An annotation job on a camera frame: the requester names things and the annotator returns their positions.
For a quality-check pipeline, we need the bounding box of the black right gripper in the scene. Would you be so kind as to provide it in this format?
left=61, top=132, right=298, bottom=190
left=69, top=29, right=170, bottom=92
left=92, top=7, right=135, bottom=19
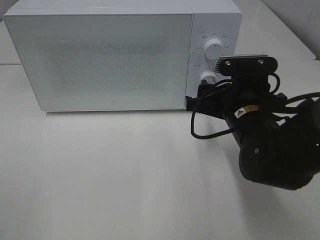
left=185, top=74, right=288, bottom=120

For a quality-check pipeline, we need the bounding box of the white timer knob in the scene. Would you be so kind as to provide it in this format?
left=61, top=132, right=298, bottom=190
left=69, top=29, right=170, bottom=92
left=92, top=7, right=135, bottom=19
left=200, top=71, right=217, bottom=85

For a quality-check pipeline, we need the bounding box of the white microwave door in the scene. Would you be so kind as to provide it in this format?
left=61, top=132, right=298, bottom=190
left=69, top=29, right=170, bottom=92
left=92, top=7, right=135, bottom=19
left=4, top=14, right=192, bottom=112

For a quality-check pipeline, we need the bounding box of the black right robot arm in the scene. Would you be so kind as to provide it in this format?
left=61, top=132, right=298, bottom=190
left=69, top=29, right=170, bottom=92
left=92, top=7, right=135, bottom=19
left=186, top=75, right=320, bottom=190

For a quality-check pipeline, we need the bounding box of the upper white power knob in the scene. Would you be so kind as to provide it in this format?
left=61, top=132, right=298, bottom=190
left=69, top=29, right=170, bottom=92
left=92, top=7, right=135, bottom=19
left=203, top=37, right=225, bottom=60

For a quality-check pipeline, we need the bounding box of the white microwave oven body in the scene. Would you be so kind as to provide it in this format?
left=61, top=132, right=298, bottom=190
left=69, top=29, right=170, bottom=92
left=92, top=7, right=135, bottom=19
left=3, top=0, right=242, bottom=110

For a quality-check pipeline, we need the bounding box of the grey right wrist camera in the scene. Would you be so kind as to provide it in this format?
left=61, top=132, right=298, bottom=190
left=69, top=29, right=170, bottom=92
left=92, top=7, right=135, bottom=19
left=213, top=54, right=278, bottom=77

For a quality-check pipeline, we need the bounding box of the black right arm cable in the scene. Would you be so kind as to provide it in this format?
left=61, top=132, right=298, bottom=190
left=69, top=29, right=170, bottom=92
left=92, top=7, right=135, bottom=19
left=189, top=72, right=320, bottom=140

